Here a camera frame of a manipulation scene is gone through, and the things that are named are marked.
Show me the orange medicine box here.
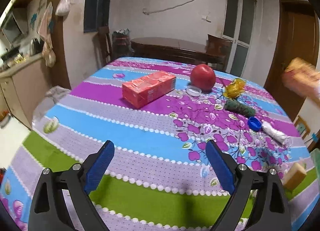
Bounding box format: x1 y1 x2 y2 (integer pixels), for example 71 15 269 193
282 57 320 107

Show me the blue bottle cap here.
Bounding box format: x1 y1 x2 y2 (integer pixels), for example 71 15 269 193
247 117 262 132

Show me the green scouring pad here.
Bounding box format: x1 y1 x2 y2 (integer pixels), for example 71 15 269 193
224 100 256 118

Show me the yellow sponge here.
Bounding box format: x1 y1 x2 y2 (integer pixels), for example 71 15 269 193
283 163 307 191

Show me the yellow crumpled wrapper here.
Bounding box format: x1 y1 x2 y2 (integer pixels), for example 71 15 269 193
223 78 246 99

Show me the white bottle cap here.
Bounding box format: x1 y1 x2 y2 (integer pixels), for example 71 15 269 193
186 85 202 97

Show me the colourful striped tablecloth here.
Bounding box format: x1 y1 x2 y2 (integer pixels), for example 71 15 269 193
1 57 319 230

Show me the red juice carton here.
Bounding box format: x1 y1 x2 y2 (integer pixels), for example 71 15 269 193
122 71 176 109

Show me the red apple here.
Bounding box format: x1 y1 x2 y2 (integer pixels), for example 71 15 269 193
190 64 216 92

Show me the wooden kitchen cabinet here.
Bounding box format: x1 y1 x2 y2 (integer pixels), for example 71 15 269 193
1 53 52 128

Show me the dark wooden dining table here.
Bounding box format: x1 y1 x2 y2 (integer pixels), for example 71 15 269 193
131 37 226 65

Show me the dark wooden dining chair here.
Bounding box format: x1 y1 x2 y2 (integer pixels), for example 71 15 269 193
206 35 233 72

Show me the brown wooden door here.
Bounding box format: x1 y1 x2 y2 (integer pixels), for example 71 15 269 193
264 0 319 120

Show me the hanging plastic bag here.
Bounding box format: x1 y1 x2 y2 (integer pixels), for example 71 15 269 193
55 0 71 17

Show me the glass balcony door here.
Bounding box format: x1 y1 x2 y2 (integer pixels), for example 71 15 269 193
222 0 257 77

